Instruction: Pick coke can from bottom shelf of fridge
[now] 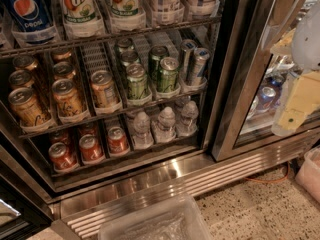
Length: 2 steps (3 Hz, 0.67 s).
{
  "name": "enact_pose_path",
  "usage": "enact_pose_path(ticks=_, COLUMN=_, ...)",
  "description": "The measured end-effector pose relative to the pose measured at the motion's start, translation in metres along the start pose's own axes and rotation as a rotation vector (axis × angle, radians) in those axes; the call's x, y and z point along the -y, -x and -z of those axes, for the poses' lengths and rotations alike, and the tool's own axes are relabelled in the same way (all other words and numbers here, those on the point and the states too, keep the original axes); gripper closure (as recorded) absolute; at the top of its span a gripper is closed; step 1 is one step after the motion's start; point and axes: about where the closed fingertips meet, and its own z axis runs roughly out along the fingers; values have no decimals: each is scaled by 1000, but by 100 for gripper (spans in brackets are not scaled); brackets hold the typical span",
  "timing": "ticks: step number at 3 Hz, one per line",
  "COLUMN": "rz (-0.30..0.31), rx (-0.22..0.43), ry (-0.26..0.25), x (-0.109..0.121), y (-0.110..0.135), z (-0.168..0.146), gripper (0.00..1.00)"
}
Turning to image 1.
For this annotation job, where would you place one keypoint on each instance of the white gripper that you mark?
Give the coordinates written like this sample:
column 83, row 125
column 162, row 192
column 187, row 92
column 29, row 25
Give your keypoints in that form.
column 307, row 40

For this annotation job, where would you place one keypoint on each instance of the red coke can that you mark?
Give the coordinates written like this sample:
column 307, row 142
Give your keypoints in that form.
column 117, row 141
column 61, row 156
column 90, row 148
column 60, row 136
column 88, row 128

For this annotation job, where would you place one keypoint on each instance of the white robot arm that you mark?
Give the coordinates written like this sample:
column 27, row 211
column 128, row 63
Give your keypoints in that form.
column 305, row 47

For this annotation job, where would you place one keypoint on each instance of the blue pepsi can behind glass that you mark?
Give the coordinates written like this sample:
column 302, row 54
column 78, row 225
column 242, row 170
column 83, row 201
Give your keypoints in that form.
column 265, row 97

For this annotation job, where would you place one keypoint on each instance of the slim silver can right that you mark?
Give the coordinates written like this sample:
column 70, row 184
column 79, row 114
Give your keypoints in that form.
column 198, row 66

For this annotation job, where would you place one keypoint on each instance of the slim silver can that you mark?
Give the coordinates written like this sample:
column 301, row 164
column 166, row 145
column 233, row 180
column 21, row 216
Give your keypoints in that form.
column 187, row 48
column 198, row 66

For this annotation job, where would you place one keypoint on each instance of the slim silver can left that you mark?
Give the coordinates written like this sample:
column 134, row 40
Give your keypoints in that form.
column 187, row 48

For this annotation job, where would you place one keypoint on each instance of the green can right front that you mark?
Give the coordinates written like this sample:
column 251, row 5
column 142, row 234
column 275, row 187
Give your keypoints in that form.
column 167, row 75

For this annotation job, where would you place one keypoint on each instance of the green can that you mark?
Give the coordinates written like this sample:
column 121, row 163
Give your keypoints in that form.
column 124, row 44
column 136, row 81
column 129, row 57
column 167, row 75
column 155, row 55

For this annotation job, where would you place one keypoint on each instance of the green can right back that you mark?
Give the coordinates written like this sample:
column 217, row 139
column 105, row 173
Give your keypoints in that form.
column 155, row 55

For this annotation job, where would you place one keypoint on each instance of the green can middle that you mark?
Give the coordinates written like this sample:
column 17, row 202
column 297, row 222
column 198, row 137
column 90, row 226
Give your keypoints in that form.
column 129, row 57

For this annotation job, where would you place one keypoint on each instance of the gold can third row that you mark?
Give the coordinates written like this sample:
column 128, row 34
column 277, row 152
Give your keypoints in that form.
column 104, row 91

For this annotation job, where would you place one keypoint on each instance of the gold can front second row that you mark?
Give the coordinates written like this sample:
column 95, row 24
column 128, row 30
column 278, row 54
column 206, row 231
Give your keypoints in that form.
column 67, row 97

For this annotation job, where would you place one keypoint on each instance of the gold can second row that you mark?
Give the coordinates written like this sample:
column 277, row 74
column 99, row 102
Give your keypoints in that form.
column 61, row 55
column 67, row 97
column 64, row 70

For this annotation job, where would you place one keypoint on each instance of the white 7up can left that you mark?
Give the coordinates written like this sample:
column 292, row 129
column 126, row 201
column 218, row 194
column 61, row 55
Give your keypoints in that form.
column 80, row 17

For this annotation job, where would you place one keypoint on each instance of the gold can middle second row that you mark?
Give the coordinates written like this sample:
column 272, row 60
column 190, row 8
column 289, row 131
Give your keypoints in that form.
column 64, row 70

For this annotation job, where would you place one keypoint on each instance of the gold can back second row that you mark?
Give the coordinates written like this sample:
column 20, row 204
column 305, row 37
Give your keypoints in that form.
column 61, row 55

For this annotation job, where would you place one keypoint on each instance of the steel fridge base grille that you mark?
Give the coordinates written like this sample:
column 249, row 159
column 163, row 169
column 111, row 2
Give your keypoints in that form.
column 252, row 198

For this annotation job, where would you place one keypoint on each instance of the gold can front left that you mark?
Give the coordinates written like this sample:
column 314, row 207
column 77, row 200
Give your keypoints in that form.
column 28, row 107

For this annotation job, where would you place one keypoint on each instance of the gold can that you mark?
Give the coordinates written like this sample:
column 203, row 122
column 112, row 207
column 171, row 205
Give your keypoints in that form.
column 27, row 62
column 28, row 107
column 21, row 78

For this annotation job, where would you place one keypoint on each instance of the gold can back left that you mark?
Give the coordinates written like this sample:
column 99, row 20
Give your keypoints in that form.
column 27, row 62

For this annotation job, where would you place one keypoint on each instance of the gold can middle left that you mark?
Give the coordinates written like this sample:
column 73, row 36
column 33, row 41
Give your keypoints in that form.
column 21, row 78

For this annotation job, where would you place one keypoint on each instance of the blue pepsi can top shelf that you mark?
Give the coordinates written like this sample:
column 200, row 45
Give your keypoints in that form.
column 33, row 19

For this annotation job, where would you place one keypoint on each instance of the pink plastic container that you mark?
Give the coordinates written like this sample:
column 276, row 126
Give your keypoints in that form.
column 309, row 174

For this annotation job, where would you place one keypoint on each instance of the water bottle right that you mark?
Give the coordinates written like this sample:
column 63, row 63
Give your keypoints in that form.
column 187, row 123

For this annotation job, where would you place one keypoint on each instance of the water bottle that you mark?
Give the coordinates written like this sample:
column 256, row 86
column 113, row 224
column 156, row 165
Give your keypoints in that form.
column 142, row 136
column 164, row 126
column 187, row 123

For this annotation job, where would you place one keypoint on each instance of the water bottle middle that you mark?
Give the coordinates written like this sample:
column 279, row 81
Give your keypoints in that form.
column 164, row 126

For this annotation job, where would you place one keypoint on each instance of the water bottle left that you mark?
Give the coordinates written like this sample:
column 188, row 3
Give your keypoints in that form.
column 142, row 136

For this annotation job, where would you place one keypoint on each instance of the clear plastic bin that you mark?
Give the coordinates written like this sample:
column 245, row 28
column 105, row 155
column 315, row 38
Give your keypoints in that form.
column 177, row 218

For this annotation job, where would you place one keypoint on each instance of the steel fridge door frame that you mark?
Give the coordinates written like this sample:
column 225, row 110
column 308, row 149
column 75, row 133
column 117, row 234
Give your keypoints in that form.
column 248, row 30

